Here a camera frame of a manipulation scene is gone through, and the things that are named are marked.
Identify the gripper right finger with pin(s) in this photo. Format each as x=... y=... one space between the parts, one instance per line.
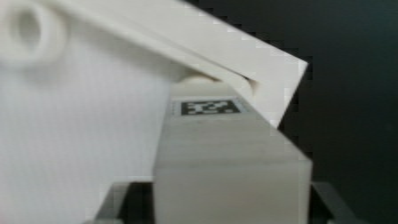
x=329 y=210

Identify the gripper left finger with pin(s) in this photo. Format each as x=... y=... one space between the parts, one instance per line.
x=126 y=207

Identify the white leg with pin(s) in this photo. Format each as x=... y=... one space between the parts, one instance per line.
x=231 y=173

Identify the white desk top panel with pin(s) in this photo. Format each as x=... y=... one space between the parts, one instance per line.
x=94 y=55

